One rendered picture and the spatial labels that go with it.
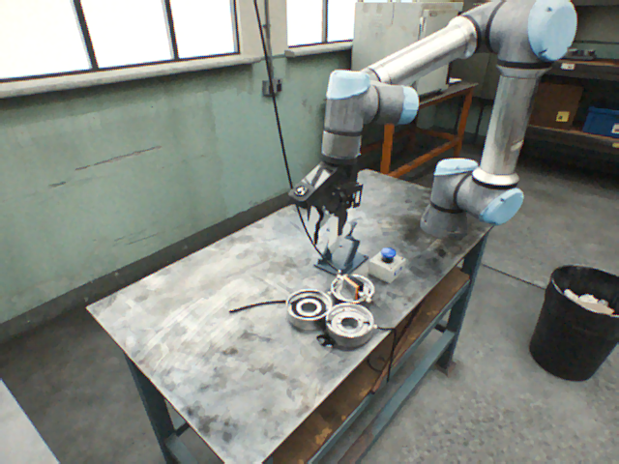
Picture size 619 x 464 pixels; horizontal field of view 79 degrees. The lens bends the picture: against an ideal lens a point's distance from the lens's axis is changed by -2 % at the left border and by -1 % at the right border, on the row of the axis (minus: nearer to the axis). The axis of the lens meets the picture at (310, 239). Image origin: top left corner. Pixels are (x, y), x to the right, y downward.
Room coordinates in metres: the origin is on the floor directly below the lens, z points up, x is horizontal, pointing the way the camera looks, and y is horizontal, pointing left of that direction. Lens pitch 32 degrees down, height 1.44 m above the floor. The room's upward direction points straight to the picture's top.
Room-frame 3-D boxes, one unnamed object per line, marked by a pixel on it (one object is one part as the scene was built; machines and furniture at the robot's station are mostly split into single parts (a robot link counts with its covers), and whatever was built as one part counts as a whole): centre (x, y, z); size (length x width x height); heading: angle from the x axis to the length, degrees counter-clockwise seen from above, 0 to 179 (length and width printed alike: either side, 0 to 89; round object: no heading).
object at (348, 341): (0.62, -0.09, 0.82); 0.10 x 0.10 x 0.04
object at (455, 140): (3.40, -0.83, 0.39); 1.50 x 0.62 x 0.78; 138
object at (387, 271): (0.84, -0.21, 0.82); 0.08 x 0.07 x 0.05; 138
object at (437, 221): (1.08, -0.44, 0.85); 0.15 x 0.15 x 0.10
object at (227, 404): (0.95, -0.07, 0.79); 1.20 x 0.60 x 0.02; 138
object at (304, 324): (0.67, 0.00, 0.82); 0.10 x 0.10 x 0.04
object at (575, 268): (1.22, -1.19, 0.21); 0.34 x 0.34 x 0.43
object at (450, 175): (1.08, -0.44, 0.97); 0.13 x 0.12 x 0.14; 27
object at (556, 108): (3.61, -2.26, 0.64); 0.49 x 0.40 x 0.37; 53
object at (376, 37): (3.23, -0.74, 1.10); 0.62 x 0.61 x 0.65; 138
